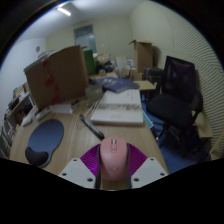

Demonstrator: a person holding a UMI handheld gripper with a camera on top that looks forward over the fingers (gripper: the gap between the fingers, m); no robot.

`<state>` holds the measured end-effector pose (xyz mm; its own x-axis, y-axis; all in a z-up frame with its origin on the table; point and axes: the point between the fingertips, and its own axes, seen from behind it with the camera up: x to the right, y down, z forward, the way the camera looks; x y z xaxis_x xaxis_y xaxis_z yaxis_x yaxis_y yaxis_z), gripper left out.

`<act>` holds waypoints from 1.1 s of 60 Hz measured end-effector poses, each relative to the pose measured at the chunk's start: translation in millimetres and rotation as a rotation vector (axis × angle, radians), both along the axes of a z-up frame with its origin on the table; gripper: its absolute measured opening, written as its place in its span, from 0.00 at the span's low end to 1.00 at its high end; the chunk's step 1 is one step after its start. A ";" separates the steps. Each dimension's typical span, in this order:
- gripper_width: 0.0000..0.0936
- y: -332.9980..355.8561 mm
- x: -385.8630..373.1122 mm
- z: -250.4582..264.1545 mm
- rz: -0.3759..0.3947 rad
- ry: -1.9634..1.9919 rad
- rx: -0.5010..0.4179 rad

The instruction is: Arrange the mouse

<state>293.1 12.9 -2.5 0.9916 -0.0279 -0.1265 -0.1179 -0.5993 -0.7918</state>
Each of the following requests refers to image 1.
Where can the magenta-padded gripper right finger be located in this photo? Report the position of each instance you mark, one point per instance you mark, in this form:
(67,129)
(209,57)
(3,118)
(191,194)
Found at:
(150,170)

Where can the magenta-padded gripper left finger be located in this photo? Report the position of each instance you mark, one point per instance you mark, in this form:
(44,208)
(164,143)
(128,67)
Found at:
(77,170)

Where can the pink computer mouse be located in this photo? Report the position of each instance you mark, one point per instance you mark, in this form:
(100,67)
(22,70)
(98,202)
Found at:
(113,160)

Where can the blue mouse pad with wrist rest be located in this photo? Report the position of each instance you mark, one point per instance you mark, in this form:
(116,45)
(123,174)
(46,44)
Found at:
(46,136)

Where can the black marker pen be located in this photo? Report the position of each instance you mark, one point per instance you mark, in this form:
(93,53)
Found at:
(91,126)

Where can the large white book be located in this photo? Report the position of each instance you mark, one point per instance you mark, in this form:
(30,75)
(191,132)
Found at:
(116,108)

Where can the black office chair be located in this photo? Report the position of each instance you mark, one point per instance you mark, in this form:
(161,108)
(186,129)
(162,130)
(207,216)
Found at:
(173,103)

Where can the small white flat box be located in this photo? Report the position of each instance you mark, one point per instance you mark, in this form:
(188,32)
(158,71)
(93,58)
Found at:
(29,116)

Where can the clear plastic container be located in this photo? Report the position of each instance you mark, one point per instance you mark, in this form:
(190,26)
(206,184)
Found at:
(94,91)

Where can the shelf unit with books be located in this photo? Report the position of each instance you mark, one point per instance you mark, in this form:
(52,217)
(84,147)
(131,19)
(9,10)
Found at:
(13,113)

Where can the blue book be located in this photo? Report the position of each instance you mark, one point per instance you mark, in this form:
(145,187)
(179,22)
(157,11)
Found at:
(120,84)

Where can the large cardboard box with red tape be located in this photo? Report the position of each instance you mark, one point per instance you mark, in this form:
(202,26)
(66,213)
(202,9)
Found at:
(60,76)

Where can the black bag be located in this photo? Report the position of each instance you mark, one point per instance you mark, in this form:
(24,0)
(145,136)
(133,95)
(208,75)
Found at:
(153,73)

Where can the green bag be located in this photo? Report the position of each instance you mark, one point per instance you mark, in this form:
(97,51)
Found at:
(90,61)

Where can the tall open cardboard box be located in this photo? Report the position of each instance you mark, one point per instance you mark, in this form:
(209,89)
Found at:
(144,55)

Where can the window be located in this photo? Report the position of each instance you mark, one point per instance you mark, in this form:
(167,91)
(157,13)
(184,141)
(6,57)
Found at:
(85,37)

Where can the ceiling light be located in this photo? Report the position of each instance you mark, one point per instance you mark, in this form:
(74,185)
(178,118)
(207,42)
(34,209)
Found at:
(63,11)

